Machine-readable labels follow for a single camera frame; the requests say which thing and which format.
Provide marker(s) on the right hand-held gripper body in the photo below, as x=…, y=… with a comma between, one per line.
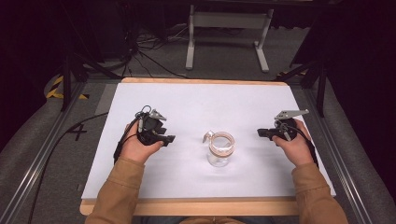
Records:
x=285, y=126

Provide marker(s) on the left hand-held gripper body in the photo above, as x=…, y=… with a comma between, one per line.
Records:
x=149, y=124

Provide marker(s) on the person's right hand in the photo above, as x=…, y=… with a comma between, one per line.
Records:
x=295, y=149

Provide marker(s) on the person's left hand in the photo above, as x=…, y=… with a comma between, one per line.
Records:
x=137, y=149

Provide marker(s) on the white table mat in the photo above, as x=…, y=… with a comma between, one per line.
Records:
x=199, y=105

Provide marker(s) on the clear glass jar copper rim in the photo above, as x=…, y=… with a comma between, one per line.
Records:
x=221, y=149

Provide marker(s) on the black tripod stand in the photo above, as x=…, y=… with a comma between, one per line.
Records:
x=320, y=84
x=67, y=81

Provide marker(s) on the wooden table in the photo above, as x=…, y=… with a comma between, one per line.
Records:
x=199, y=207

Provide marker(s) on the yellow black hazard tape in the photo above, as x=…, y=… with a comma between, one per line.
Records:
x=56, y=90

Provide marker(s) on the white metal stand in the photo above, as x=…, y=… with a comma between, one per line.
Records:
x=229, y=20

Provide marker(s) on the aluminium floor rail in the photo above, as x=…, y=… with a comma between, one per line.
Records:
x=34, y=165
x=336, y=155

